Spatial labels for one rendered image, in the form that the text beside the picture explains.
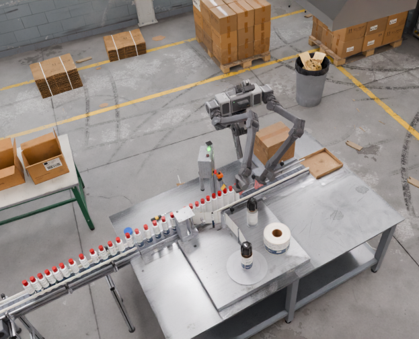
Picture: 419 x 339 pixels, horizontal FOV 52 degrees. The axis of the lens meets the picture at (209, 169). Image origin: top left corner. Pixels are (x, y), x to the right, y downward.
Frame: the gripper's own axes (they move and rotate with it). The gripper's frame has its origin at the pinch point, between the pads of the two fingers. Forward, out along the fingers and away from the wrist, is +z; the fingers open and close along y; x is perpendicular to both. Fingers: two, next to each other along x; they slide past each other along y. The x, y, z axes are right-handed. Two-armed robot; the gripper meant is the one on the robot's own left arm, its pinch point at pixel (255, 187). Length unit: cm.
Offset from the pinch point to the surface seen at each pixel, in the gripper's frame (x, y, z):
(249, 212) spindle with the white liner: -26.4, 29.2, 4.9
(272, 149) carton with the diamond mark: 14.3, -20.5, -29.6
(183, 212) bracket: -68, 9, 28
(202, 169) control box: -64, -2, -6
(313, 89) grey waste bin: 182, -155, -70
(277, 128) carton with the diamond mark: 24, -37, -44
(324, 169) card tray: 60, 6, -36
